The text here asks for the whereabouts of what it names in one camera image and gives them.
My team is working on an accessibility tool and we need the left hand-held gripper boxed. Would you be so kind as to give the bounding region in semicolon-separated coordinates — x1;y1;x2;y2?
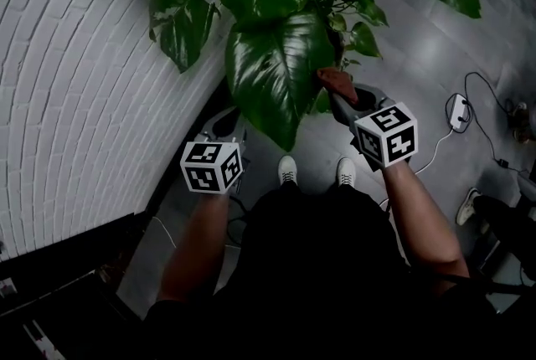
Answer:
179;105;248;196

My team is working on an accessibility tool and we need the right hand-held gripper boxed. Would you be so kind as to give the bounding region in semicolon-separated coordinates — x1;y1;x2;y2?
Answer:
327;84;420;171

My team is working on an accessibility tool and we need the brown cloth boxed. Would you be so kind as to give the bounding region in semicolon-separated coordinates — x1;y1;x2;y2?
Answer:
317;67;360;105

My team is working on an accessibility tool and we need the green potted plant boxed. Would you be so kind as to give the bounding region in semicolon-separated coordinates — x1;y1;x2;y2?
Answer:
70;0;483;152

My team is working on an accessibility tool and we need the person's left forearm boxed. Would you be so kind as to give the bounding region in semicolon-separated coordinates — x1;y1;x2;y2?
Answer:
157;193;231;305

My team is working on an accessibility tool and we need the person's right forearm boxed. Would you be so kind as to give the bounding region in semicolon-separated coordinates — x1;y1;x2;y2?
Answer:
383;160;470;280

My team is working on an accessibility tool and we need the person's white right shoe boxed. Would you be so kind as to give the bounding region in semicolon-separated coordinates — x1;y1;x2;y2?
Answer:
336;157;358;187

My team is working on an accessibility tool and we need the person's white shoe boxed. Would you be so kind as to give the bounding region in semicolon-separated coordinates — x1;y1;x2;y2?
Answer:
336;157;358;187
278;155;299;187

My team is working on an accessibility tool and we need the person's white left shoe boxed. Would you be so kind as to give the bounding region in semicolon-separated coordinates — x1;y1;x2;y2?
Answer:
278;155;299;187

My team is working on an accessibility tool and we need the white power strip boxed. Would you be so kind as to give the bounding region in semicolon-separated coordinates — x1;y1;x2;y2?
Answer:
450;94;469;132

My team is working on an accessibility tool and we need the person's black clothing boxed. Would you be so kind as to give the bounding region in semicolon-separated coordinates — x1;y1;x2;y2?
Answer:
142;182;499;360

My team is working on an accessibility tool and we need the white power cable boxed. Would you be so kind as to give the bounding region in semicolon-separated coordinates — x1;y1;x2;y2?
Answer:
379;127;456;211

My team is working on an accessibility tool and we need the thin white cable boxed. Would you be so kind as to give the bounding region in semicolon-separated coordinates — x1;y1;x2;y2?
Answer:
151;215;178;249

